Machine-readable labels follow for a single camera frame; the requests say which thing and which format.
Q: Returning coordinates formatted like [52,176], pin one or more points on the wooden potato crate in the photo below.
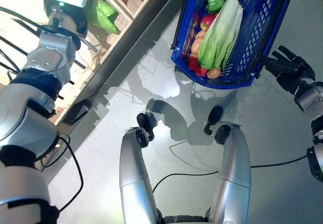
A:
[137,5]

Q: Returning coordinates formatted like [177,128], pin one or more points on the red toy apple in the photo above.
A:
[207,22]

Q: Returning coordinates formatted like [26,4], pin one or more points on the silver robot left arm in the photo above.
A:
[48,55]

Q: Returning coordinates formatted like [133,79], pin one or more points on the black robot right foot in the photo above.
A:
[214,116]

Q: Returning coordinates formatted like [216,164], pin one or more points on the black robot foot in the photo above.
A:
[214,116]
[145,125]

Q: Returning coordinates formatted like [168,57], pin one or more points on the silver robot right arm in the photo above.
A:
[311,100]

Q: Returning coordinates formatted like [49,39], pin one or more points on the blue plastic shopping basket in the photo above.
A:
[257,32]

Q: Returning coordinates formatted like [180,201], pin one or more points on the wooden crate with white slats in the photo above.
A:
[106,55]

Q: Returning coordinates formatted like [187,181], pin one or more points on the green toy bell pepper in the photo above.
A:
[215,0]

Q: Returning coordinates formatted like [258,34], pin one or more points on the red toy pepper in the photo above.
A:
[194,65]

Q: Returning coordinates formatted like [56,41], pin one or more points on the wooden tiered display stand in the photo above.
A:
[141,40]

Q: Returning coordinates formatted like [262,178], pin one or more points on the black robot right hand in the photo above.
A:
[290,70]

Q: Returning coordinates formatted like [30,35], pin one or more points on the grey robot waist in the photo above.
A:
[181,219]

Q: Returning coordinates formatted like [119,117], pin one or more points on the black robot left foot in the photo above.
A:
[145,125]

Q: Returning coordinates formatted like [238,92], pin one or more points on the silver robot left leg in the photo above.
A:
[133,171]

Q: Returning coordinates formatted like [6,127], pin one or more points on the green white napa cabbage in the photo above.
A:
[103,14]
[219,37]

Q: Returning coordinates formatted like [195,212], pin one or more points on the tan toy potato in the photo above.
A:
[214,73]
[199,41]

